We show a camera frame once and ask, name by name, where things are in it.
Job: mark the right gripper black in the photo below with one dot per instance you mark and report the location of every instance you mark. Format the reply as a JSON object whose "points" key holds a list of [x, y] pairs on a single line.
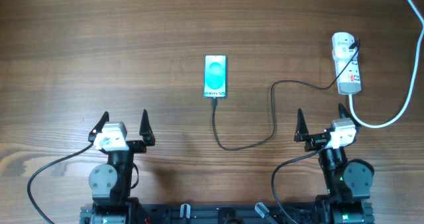
{"points": [[315, 140]]}

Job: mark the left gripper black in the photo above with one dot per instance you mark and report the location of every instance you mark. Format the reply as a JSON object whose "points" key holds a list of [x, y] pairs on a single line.
{"points": [[138, 146]]}

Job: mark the white power strip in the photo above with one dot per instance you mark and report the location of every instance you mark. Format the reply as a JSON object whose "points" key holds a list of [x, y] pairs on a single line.
{"points": [[347, 72]]}

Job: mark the teal Galaxy S25 smartphone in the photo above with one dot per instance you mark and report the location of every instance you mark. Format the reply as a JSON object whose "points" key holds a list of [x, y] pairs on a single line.
{"points": [[215, 76]]}

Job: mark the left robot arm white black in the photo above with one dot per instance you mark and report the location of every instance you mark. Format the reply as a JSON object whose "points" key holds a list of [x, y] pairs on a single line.
{"points": [[111, 183]]}

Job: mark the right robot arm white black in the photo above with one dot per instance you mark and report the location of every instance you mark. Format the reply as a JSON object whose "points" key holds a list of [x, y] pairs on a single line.
{"points": [[348, 182]]}

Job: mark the white USB charger plug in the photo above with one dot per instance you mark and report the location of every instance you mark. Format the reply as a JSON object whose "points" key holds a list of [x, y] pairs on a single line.
{"points": [[344, 52]]}

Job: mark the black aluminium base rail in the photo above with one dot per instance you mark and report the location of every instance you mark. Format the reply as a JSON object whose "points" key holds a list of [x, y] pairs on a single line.
{"points": [[260, 213]]}

